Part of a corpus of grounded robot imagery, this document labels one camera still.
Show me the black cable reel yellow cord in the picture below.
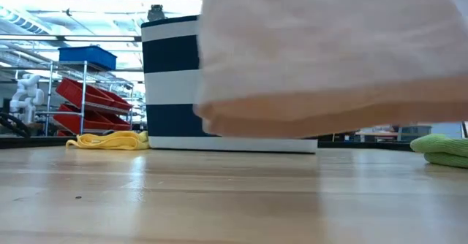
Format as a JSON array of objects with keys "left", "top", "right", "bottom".
[{"left": 147, "top": 4, "right": 167, "bottom": 22}]

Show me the grey overhead rail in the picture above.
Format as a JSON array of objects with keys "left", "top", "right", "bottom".
[{"left": 0, "top": 34, "right": 143, "bottom": 43}]

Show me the white robot figure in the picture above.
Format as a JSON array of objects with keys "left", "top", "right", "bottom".
[{"left": 10, "top": 74, "right": 45, "bottom": 124}]

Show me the blue plastic bin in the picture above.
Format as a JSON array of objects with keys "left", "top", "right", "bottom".
[{"left": 58, "top": 45, "right": 118, "bottom": 72}]

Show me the red plastic bin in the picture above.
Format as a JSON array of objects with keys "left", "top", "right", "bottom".
[
  {"left": 53, "top": 103, "right": 114, "bottom": 134},
  {"left": 55, "top": 77, "right": 115, "bottom": 108},
  {"left": 97, "top": 88, "right": 132, "bottom": 112},
  {"left": 100, "top": 113, "right": 132, "bottom": 131}
]

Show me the black curved hose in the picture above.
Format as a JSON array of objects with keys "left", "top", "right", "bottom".
[{"left": 0, "top": 112, "right": 32, "bottom": 139}]

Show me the yellow towel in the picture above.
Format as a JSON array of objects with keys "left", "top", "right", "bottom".
[{"left": 65, "top": 130, "right": 150, "bottom": 151}]

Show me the grey waste bin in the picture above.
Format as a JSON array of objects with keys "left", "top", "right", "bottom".
[{"left": 398, "top": 125, "right": 433, "bottom": 142}]

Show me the green towel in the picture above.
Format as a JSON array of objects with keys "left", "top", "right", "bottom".
[{"left": 409, "top": 133, "right": 468, "bottom": 169}]

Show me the black metal table frame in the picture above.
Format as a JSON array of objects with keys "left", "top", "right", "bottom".
[{"left": 0, "top": 134, "right": 414, "bottom": 152}]

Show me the metal wire shelf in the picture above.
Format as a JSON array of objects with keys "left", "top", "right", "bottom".
[{"left": 34, "top": 60, "right": 135, "bottom": 137}]

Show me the navy white striped fabric basket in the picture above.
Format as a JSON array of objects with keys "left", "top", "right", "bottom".
[{"left": 140, "top": 15, "right": 318, "bottom": 154}]

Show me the pink towel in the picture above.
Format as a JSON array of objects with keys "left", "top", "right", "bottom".
[{"left": 193, "top": 0, "right": 468, "bottom": 139}]

